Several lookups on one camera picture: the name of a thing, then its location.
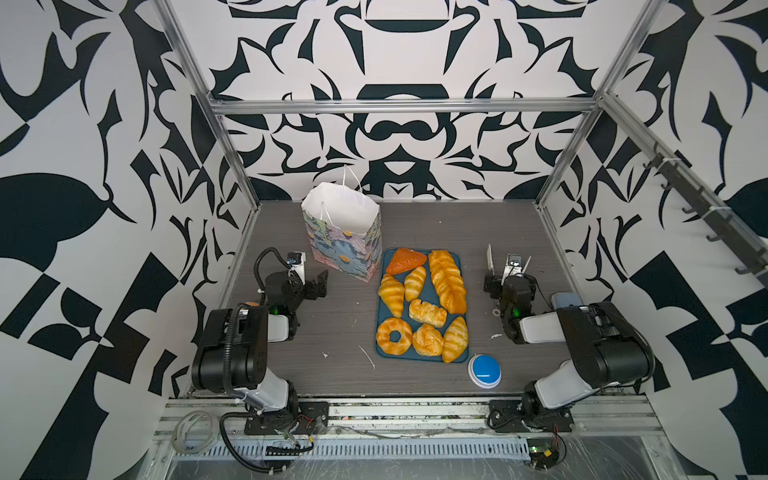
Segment metal tongs white tips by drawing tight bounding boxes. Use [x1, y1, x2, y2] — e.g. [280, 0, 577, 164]
[486, 245, 531, 284]

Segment floral paper bag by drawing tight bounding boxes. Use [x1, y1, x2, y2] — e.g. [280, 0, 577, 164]
[301, 166, 382, 282]

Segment large croissant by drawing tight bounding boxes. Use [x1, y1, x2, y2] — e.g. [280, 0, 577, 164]
[378, 274, 405, 318]

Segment rectangular pastry bread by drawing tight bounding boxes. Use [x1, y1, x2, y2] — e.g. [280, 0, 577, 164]
[409, 299, 448, 329]

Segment small croissant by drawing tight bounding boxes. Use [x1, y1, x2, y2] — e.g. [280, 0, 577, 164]
[404, 266, 427, 302]

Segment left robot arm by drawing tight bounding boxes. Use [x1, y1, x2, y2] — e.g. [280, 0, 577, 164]
[191, 247, 329, 434]

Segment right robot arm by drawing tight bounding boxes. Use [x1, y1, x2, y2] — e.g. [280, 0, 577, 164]
[483, 272, 655, 433]

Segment long braided bread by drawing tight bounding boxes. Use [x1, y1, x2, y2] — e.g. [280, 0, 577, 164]
[428, 250, 467, 315]

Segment donut bread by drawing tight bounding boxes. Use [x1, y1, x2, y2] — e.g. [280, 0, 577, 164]
[376, 318, 412, 356]

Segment orange triangular bread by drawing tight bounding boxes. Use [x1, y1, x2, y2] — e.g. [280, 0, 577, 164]
[386, 248, 427, 276]

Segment round bun bread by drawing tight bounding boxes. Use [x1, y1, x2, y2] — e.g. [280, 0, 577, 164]
[412, 324, 444, 357]

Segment light blue push button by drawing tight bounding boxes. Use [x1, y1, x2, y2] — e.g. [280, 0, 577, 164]
[551, 292, 583, 310]

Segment croissant bottom right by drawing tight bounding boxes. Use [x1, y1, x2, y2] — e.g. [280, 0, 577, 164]
[441, 316, 469, 363]

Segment teal tray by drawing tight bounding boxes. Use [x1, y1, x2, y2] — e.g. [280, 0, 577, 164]
[374, 248, 469, 364]

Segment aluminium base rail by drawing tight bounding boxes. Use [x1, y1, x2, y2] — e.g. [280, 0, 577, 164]
[154, 395, 674, 468]

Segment wall hook rack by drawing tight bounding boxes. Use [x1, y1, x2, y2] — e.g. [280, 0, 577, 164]
[644, 141, 767, 289]

